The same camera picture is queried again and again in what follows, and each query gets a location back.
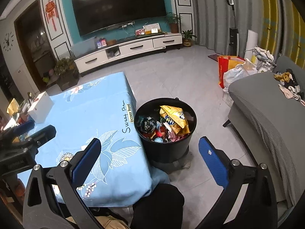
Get white desk calendar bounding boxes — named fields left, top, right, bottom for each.
left=142, top=23, right=161, bottom=35

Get small potted plant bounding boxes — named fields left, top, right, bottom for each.
left=181, top=30, right=197, bottom=47

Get person's black trousers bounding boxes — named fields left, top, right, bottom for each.
left=132, top=183, right=185, bottom=229

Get red shopping bag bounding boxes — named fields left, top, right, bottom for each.
left=218, top=55, right=246, bottom=89

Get tall potted plant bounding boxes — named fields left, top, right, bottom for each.
left=165, top=12, right=183, bottom=34

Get potted plants on black stand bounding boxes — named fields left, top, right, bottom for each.
left=54, top=57, right=80, bottom=91

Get white television cabinet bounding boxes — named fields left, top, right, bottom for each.
left=74, top=32, right=183, bottom=74

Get blue floral tablecloth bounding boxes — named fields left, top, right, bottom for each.
left=14, top=71, right=170, bottom=207

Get white cardboard box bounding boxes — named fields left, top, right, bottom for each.
left=27, top=91, right=54, bottom=124

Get yellow cloth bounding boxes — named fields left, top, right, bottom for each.
left=7, top=99, right=19, bottom=115

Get grey curtain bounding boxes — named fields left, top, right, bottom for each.
left=191, top=0, right=265, bottom=58

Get yellow printed curtain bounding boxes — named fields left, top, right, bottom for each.
left=260, top=0, right=305, bottom=68

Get person's left hand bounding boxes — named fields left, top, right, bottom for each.
left=10, top=179, right=25, bottom=197

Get pile of socks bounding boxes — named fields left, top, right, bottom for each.
left=274, top=69, right=305, bottom=106

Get pink plastic bag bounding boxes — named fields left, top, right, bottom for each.
left=167, top=129, right=189, bottom=143

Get white plastic bag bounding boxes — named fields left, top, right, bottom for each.
left=223, top=58, right=259, bottom=93

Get person's tan jacket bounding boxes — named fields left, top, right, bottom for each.
left=65, top=216, right=129, bottom=229

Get dark green packet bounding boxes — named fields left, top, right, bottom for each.
left=139, top=116, right=158, bottom=134

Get black wall clock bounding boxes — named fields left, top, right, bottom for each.
left=2, top=32, right=15, bottom=52

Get black flat television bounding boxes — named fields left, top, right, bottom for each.
left=71, top=0, right=167, bottom=37

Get black plastic bucket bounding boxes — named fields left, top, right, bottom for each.
left=134, top=97, right=198, bottom=164

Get pile of light clothing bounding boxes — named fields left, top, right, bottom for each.
left=250, top=46, right=277, bottom=73

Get yellow snack bag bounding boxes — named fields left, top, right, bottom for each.
left=159, top=105, right=190, bottom=134

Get upright vacuum cleaner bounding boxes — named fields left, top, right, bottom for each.
left=226, top=0, right=241, bottom=58

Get grey sofa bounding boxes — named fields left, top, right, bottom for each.
left=223, top=55, right=305, bottom=220

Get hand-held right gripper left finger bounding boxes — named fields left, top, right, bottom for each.
left=22, top=138, right=103, bottom=229

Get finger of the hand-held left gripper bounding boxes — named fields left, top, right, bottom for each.
left=14, top=125, right=58, bottom=149
left=0, top=120, right=35, bottom=144

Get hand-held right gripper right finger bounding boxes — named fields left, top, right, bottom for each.
left=198, top=136, right=278, bottom=229

